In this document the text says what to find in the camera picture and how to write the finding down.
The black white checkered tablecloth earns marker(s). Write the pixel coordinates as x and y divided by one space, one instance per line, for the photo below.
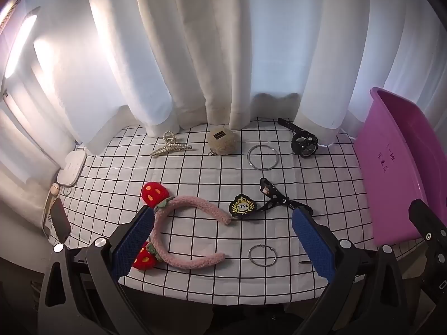
195 181

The purple plastic bin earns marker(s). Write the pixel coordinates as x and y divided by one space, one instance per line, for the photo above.
394 167

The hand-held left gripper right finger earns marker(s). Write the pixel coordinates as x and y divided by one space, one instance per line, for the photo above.
316 240

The black wrist watch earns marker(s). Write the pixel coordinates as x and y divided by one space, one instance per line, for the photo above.
304 146

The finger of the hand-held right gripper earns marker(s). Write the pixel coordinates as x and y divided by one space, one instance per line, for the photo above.
427 218

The pink strawberry plush headband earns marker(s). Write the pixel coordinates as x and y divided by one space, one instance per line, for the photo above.
195 205

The pearl hair claw clip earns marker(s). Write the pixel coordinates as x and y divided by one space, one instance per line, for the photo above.
167 149

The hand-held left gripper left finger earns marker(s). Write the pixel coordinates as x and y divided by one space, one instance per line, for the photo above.
131 240

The white curtain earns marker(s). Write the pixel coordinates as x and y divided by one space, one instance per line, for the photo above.
209 42

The white power strip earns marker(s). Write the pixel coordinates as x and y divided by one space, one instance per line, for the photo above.
71 167

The large metal bangle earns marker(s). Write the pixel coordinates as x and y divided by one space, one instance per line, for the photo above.
249 157

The black badge hair bow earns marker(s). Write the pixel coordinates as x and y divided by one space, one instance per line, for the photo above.
241 207

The beige plush pouch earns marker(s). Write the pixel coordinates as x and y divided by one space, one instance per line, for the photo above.
221 143

